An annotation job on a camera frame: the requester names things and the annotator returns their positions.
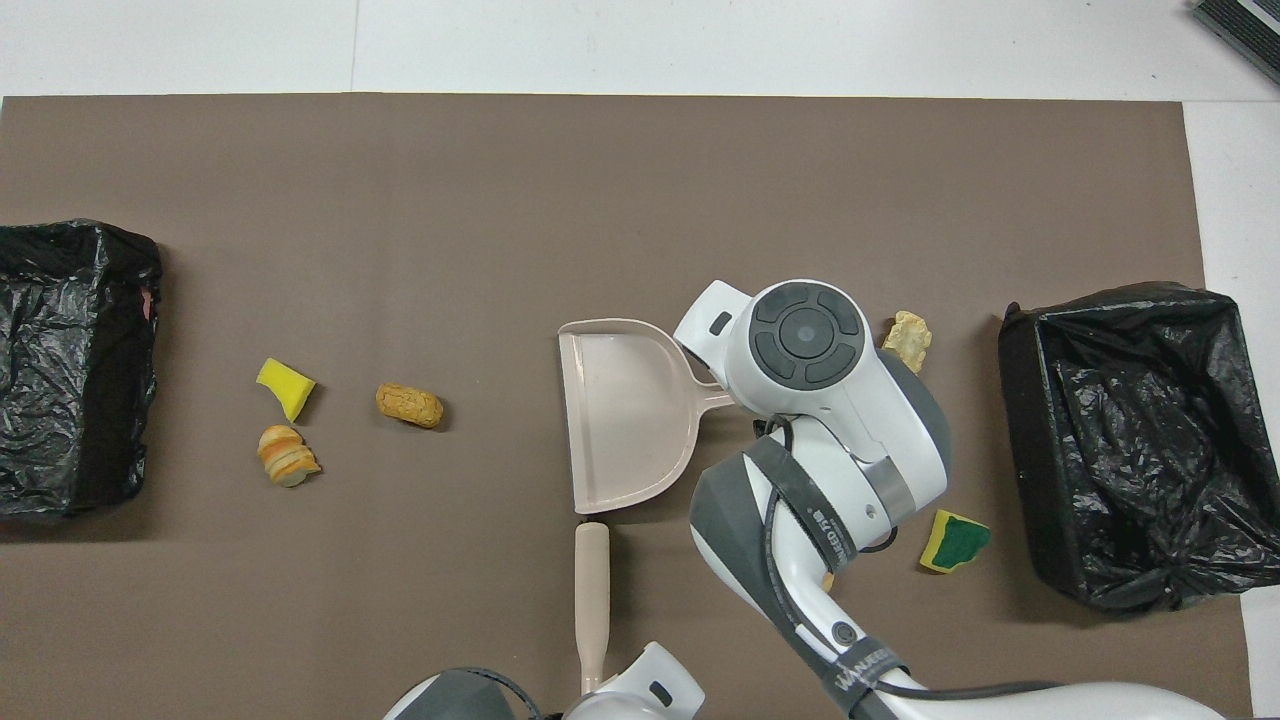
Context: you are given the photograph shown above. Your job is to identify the beige plastic dustpan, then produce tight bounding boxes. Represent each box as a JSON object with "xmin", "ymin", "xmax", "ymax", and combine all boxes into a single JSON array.
[{"xmin": 557, "ymin": 318, "xmax": 738, "ymax": 516}]

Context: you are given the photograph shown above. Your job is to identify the brown bread roll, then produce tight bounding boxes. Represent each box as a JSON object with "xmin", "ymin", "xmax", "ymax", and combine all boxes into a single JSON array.
[{"xmin": 375, "ymin": 383, "xmax": 445, "ymax": 430}]

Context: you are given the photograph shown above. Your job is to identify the beige hand brush black bristles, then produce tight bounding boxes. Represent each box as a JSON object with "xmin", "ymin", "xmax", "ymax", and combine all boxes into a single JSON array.
[{"xmin": 573, "ymin": 520, "xmax": 612, "ymax": 697}]

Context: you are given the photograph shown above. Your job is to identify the yellow sponge wedge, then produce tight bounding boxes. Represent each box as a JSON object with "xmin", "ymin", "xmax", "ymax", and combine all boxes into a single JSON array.
[{"xmin": 255, "ymin": 357, "xmax": 317, "ymax": 423}]

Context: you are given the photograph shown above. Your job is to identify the green and yellow sponge piece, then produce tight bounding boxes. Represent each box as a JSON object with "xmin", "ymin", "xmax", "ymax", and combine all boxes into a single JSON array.
[{"xmin": 919, "ymin": 509, "xmax": 992, "ymax": 575}]

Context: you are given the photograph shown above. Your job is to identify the bin with knotted black bag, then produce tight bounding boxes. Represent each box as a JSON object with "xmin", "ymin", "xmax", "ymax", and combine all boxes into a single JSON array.
[{"xmin": 997, "ymin": 281, "xmax": 1280, "ymax": 614}]

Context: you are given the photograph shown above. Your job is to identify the brown table mat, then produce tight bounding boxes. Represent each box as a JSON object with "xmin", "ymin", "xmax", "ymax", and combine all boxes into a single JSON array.
[{"xmin": 0, "ymin": 93, "xmax": 1256, "ymax": 720}]

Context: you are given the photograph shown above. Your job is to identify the pale cream bread chunk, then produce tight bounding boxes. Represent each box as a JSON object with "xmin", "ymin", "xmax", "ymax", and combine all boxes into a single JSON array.
[{"xmin": 881, "ymin": 310, "xmax": 933, "ymax": 376}]

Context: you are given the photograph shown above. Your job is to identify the dark ribbed panel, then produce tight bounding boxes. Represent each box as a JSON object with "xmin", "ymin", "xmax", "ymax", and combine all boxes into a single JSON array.
[{"xmin": 1192, "ymin": 0, "xmax": 1280, "ymax": 86}]

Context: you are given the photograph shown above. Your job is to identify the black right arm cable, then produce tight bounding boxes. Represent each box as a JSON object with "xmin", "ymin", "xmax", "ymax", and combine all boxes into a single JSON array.
[{"xmin": 755, "ymin": 415, "xmax": 1063, "ymax": 701}]

